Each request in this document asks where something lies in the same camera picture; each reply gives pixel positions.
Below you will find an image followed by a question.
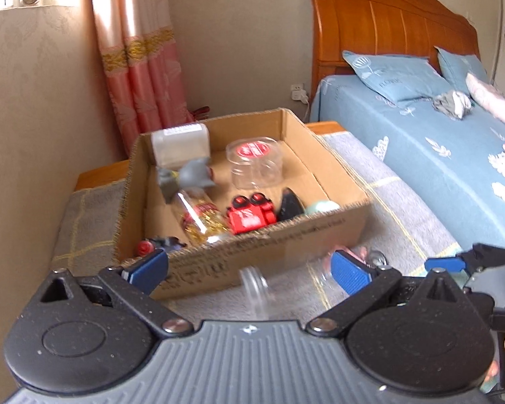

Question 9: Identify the dark toy with red wheel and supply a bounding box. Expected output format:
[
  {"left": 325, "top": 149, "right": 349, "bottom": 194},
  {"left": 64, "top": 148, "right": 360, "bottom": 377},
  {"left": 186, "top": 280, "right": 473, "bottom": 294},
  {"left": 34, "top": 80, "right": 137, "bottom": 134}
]
[{"left": 135, "top": 236, "right": 188, "bottom": 257}]

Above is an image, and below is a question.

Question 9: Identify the white bottle green label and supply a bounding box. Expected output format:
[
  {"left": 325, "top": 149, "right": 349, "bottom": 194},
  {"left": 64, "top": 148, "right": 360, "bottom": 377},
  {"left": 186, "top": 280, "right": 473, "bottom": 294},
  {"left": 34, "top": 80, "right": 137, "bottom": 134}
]
[{"left": 150, "top": 123, "right": 211, "bottom": 168}]

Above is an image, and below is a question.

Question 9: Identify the small pink glass jar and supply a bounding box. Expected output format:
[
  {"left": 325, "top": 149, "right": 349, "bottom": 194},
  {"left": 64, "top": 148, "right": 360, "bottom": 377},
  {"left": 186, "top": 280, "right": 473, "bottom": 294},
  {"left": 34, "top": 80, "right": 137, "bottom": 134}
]
[{"left": 329, "top": 245, "right": 388, "bottom": 271}]

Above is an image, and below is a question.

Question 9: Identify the blue printed bed sheet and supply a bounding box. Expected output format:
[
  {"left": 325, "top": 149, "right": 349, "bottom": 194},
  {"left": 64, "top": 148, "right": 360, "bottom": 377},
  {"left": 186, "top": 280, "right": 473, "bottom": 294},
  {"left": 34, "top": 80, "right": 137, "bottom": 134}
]
[{"left": 309, "top": 73, "right": 505, "bottom": 262}]

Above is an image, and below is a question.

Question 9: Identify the wooden headboard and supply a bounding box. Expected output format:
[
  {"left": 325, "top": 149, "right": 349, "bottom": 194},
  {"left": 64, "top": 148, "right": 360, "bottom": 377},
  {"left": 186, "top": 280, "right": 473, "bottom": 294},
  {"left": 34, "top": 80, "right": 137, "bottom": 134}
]
[{"left": 305, "top": 0, "right": 482, "bottom": 123}]

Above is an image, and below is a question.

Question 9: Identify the grey crumpled cloth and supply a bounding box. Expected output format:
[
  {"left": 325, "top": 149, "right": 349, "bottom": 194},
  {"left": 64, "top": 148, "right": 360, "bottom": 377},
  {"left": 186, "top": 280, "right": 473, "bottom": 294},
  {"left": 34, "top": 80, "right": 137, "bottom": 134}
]
[{"left": 431, "top": 90, "right": 474, "bottom": 119}]

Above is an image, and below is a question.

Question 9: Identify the gold glitter bottle silver cap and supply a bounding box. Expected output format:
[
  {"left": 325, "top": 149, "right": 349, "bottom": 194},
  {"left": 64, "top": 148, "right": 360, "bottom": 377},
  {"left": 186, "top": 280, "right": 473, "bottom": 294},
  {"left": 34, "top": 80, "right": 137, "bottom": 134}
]
[{"left": 171, "top": 189, "right": 232, "bottom": 245}]

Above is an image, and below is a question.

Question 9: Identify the brown cardboard box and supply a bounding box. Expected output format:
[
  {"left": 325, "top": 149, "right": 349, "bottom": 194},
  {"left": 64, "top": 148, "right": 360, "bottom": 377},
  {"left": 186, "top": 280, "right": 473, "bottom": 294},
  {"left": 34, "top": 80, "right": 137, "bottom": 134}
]
[{"left": 117, "top": 108, "right": 373, "bottom": 301}]

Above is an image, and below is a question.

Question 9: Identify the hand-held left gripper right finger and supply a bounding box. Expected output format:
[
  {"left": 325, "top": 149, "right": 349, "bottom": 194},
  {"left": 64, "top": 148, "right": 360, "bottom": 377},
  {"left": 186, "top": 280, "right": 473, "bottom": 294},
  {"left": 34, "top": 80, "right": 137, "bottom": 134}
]
[{"left": 305, "top": 250, "right": 462, "bottom": 338}]

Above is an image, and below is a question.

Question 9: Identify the pink bolster pillow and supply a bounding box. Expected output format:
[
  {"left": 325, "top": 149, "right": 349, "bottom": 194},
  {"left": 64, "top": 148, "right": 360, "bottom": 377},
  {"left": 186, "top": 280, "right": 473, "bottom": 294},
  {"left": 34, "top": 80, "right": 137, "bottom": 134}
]
[{"left": 466, "top": 72, "right": 505, "bottom": 135}]

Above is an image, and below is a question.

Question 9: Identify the pink curtain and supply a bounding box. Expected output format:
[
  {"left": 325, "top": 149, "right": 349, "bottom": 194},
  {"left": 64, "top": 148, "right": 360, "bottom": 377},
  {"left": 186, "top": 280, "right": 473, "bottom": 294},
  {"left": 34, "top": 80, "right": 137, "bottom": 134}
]
[{"left": 86, "top": 0, "right": 194, "bottom": 158}]

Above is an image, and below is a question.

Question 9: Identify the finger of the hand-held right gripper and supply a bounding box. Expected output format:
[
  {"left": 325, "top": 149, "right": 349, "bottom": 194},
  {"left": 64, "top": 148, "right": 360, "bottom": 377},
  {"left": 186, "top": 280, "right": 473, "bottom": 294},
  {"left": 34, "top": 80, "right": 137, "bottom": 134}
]
[{"left": 424, "top": 242, "right": 505, "bottom": 275}]

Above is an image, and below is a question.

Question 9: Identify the small blue pillow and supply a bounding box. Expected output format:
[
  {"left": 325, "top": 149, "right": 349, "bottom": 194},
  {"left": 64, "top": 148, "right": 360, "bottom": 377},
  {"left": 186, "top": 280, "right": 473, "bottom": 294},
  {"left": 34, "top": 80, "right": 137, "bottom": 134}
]
[{"left": 435, "top": 46, "right": 489, "bottom": 89}]

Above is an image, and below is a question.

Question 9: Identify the red toy train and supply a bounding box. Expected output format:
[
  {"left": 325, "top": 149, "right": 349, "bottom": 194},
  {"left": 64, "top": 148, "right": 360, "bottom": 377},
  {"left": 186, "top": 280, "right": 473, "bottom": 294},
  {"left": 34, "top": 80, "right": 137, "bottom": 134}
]
[{"left": 226, "top": 193, "right": 278, "bottom": 236}]

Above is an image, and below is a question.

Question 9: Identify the white wall conduit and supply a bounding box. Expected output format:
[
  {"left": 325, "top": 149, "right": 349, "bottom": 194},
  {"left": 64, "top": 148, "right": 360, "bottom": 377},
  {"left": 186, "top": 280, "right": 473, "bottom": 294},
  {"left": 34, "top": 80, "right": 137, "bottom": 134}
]
[{"left": 490, "top": 0, "right": 505, "bottom": 82}]

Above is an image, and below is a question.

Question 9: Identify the large blue pillow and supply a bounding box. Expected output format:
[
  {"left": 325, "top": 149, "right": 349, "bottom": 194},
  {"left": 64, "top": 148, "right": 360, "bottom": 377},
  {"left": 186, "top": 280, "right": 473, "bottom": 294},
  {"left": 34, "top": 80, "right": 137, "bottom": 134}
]
[{"left": 342, "top": 49, "right": 449, "bottom": 108}]

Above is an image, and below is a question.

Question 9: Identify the grey cat toy figure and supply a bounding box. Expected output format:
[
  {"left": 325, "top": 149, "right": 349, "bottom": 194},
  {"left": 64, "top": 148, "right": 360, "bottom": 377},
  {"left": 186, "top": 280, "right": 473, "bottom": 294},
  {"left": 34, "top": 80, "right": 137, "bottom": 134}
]
[{"left": 157, "top": 157, "right": 216, "bottom": 203}]

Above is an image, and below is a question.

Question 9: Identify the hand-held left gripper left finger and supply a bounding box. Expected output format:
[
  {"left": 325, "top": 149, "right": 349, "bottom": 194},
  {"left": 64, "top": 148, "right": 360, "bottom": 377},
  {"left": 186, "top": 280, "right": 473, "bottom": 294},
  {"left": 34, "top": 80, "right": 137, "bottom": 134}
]
[{"left": 40, "top": 248, "right": 194, "bottom": 339}]

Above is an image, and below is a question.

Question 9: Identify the clear jar with red lid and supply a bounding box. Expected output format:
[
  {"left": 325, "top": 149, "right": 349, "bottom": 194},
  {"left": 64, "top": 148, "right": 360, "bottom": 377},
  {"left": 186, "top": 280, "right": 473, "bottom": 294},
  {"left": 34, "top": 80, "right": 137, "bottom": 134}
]
[{"left": 226, "top": 136, "right": 283, "bottom": 190}]

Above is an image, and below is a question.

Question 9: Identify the black toy iron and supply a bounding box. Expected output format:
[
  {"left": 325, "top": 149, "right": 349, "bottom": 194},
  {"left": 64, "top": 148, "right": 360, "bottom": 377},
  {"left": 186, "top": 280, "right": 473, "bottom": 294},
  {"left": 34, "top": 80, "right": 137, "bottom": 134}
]
[{"left": 276, "top": 187, "right": 307, "bottom": 222}]

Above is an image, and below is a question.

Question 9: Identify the clear plastic jar white rim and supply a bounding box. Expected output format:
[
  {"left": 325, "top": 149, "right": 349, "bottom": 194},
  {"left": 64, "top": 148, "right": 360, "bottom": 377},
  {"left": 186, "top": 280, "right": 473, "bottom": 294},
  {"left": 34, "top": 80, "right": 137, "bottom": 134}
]
[{"left": 239, "top": 261, "right": 333, "bottom": 321}]

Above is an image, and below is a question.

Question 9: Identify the mint green soap case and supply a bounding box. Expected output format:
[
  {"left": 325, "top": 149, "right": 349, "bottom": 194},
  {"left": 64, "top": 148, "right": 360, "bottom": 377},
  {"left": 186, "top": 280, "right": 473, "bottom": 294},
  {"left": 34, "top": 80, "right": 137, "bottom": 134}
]
[{"left": 305, "top": 200, "right": 341, "bottom": 216}]

